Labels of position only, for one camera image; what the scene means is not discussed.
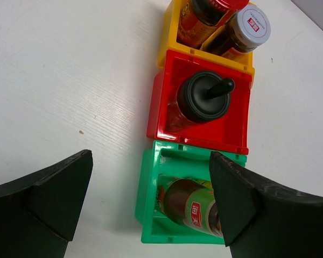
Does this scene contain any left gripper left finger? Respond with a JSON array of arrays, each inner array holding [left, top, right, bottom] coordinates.
[[0, 149, 93, 257]]

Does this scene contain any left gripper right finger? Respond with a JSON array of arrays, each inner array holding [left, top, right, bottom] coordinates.
[[209, 152, 323, 257]]

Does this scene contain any green label sauce bottle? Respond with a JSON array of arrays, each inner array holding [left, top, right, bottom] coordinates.
[[156, 174, 223, 238]]

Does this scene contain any black lid spice grinder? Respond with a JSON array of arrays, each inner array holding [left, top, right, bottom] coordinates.
[[166, 70, 235, 132]]

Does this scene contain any white lid sauce jar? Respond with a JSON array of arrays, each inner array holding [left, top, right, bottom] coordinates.
[[203, 4, 271, 61]]

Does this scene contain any red lid chili sauce jar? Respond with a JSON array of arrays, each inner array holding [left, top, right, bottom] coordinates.
[[177, 0, 249, 49]]

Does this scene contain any red plastic bin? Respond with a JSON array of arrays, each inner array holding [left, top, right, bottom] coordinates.
[[146, 50, 253, 155]]

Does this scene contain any green plastic bin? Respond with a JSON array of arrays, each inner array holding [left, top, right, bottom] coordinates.
[[135, 139, 248, 245]]

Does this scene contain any yellow plastic bin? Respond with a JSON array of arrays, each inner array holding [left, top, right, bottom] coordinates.
[[157, 0, 255, 77]]

